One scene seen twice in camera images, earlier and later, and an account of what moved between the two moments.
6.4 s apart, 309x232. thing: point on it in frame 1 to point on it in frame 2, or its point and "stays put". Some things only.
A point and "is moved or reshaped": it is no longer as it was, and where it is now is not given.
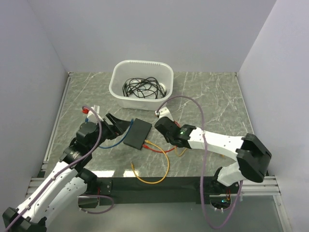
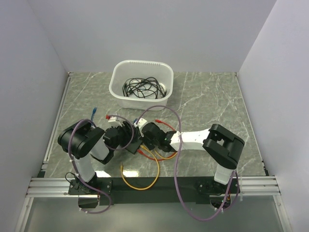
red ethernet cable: x=146 y=146 is moved or reshaped
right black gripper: x=166 y=138 to x=149 y=147
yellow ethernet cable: x=132 y=166 to x=159 y=169
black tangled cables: x=148 y=87 stays put
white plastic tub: x=140 y=84 stays put
